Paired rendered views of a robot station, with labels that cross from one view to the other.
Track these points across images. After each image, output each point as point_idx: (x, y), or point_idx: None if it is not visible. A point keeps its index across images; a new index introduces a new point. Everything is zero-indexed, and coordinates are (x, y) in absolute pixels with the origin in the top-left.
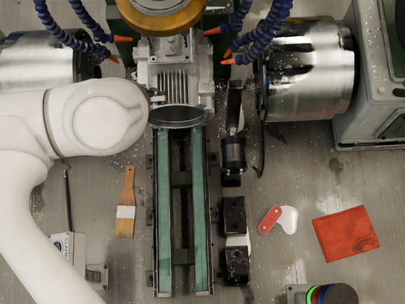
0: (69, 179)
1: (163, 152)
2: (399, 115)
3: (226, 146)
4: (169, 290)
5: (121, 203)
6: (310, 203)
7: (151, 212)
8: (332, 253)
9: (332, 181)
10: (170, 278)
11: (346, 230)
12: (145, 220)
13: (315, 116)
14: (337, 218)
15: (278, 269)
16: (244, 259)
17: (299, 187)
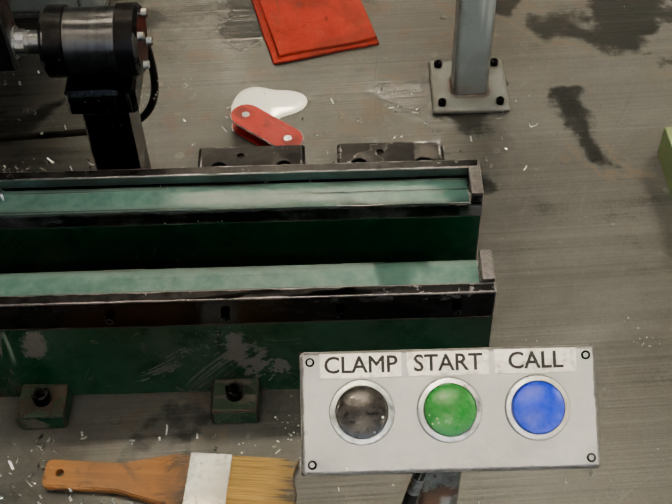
0: None
1: (32, 285)
2: None
3: (67, 32)
4: (471, 262)
5: (176, 496)
6: (231, 65)
7: (219, 395)
8: (356, 29)
9: (180, 26)
10: (436, 261)
11: (304, 5)
12: (241, 427)
13: None
14: (272, 18)
15: (394, 126)
16: (373, 149)
17: (188, 82)
